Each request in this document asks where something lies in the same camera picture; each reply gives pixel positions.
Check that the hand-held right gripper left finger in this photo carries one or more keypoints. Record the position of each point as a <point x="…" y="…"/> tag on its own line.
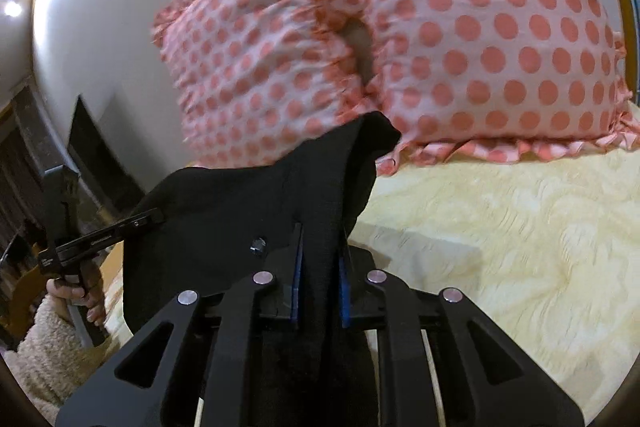
<point x="235" y="332"/>

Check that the person's left forearm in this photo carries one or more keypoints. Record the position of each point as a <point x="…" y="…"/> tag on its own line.
<point x="45" y="357"/>

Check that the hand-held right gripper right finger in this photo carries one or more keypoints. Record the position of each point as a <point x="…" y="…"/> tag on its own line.
<point x="400" y="332"/>

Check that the ceiling light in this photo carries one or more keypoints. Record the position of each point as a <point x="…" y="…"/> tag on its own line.
<point x="12" y="9"/>

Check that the black pants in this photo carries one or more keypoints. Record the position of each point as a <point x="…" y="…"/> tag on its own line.
<point x="225" y="207"/>

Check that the wooden chair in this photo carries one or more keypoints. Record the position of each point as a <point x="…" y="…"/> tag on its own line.
<point x="27" y="297"/>

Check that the dark flat panel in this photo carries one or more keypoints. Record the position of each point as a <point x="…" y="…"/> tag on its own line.
<point x="100" y="157"/>

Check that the cream patterned bed blanket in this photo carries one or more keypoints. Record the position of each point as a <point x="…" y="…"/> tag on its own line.
<point x="500" y="232"/>

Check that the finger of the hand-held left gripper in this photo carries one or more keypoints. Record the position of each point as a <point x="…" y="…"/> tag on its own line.
<point x="110" y="234"/>

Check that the person's left hand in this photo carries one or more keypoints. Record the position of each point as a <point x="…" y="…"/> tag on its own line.
<point x="92" y="302"/>

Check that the pink polka dot ruffled pillow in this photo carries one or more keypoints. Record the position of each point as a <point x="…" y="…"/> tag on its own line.
<point x="475" y="32"/>
<point x="240" y="57"/>

